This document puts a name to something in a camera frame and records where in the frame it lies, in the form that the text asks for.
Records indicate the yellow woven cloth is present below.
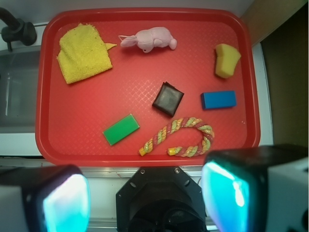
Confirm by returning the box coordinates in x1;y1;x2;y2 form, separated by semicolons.
57;24;117;85

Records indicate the black leather wallet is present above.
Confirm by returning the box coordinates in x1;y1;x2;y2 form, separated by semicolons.
152;82;184;117

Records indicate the black faucet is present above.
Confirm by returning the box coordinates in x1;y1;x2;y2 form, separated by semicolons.
0;7;37;52

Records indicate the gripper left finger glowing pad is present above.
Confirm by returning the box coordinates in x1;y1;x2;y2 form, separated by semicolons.
0;165;91;232

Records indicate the red plastic tray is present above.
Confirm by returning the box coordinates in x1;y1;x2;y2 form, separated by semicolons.
35;8;260;167

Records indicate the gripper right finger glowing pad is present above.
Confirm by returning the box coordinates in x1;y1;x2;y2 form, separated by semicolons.
201;144;309;232

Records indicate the blue rectangular block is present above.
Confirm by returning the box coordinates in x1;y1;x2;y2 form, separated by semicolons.
201;91;237;110

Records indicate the multicolour twisted rope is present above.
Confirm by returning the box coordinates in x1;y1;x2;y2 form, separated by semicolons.
138;117;215;158

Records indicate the pink plush bunny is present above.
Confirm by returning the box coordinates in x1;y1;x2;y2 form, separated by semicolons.
118;27;178;53

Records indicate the green rectangular sponge block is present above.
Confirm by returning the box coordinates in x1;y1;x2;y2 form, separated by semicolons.
103;114;140;145

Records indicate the metal sink basin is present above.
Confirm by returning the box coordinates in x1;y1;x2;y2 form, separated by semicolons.
0;48;40;133

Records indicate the yellow sponge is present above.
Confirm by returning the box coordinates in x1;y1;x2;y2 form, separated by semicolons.
215;43;241;79

